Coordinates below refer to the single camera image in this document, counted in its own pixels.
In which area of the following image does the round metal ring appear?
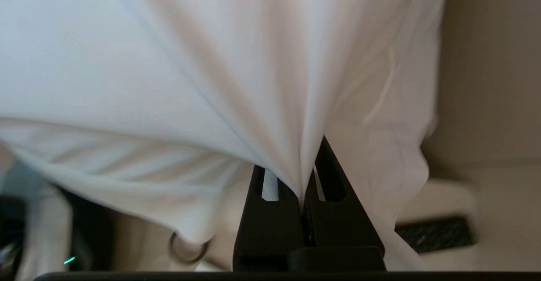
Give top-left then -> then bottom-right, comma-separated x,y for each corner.
169,230 -> 210,265

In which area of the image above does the white cloth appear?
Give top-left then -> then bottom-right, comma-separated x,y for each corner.
0,0 -> 448,271

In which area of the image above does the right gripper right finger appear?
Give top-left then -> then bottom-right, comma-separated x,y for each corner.
288,136 -> 387,272

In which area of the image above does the black rectangular pad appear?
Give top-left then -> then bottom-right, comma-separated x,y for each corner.
395,216 -> 475,255

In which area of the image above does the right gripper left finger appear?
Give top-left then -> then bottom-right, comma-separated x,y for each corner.
232,165 -> 306,272

